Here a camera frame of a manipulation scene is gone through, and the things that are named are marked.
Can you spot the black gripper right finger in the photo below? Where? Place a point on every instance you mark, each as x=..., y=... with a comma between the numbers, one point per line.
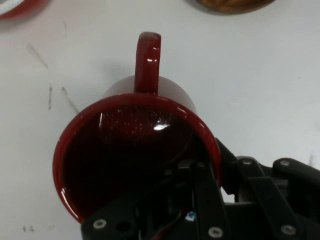
x=295, y=195

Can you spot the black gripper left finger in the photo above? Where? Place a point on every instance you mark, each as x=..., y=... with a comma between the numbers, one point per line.
x=205, y=200

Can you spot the red ceramic mug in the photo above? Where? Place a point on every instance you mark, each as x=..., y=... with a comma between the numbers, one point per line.
x=147, y=75

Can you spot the dark wooden mug tree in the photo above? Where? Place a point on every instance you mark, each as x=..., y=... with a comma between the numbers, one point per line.
x=225, y=6

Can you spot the red and white enamel bowl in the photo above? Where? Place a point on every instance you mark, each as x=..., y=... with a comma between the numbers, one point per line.
x=25, y=12

